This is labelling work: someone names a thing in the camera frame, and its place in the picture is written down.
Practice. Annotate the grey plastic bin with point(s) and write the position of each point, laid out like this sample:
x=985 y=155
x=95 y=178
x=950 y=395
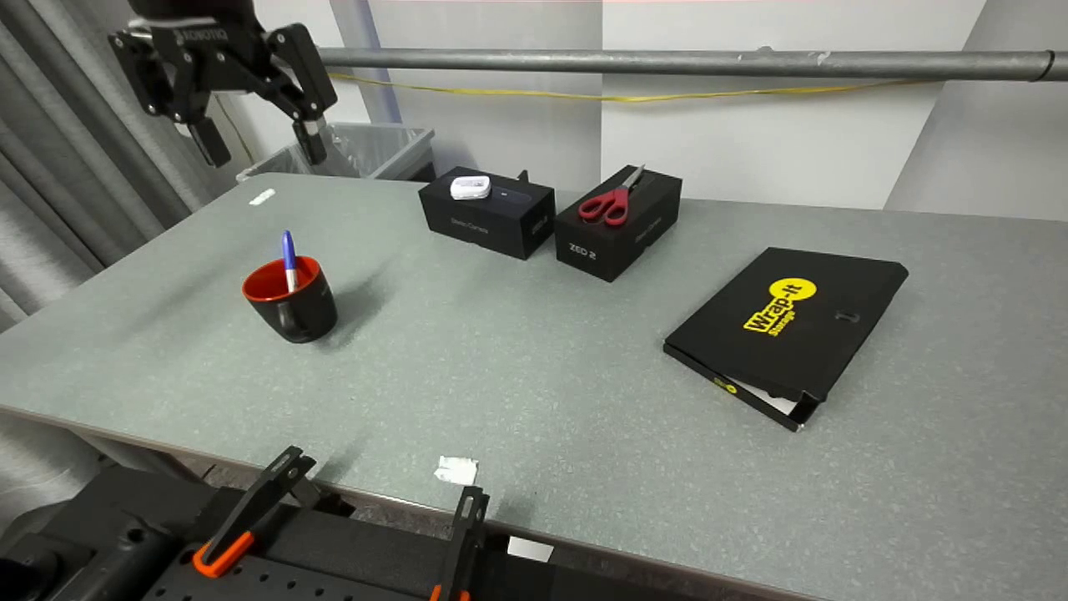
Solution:
x=357 y=152

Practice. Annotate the small white tape strip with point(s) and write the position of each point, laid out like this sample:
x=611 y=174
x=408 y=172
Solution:
x=262 y=198

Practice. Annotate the small black orange clamp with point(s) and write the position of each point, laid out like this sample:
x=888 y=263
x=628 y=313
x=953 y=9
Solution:
x=463 y=548

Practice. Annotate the black binder yellow print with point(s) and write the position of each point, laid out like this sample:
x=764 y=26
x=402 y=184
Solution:
x=797 y=322

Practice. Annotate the grey curtain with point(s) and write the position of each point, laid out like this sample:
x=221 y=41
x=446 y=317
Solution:
x=68 y=187

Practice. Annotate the white earbuds case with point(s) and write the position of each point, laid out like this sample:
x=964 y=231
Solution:
x=469 y=187

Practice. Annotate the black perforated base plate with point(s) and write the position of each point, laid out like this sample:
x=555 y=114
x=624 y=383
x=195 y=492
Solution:
x=322 y=561

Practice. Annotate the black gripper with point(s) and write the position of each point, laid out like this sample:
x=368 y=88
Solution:
x=195 y=60

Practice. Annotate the black box with earbuds case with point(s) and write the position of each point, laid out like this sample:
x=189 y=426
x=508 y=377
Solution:
x=489 y=221

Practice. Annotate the grey metal pipe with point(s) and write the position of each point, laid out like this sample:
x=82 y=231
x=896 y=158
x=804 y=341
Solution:
x=690 y=60

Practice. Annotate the black cup red inside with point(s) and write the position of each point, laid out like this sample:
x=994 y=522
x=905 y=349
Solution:
x=295 y=310

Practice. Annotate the white tape square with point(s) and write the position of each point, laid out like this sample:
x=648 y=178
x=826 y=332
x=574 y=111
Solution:
x=457 y=470

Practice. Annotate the blue and white marker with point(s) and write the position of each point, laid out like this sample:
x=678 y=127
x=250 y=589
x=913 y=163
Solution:
x=289 y=258

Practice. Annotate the black box with scissors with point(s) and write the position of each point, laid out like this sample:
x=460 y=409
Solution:
x=618 y=239

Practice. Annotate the large black orange clamp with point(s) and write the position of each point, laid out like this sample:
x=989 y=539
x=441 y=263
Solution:
x=250 y=514

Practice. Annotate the white label sticker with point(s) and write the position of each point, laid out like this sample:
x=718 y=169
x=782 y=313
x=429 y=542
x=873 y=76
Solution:
x=530 y=548

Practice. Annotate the bluish vertical post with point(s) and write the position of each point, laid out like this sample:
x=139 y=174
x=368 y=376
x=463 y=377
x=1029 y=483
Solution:
x=368 y=67

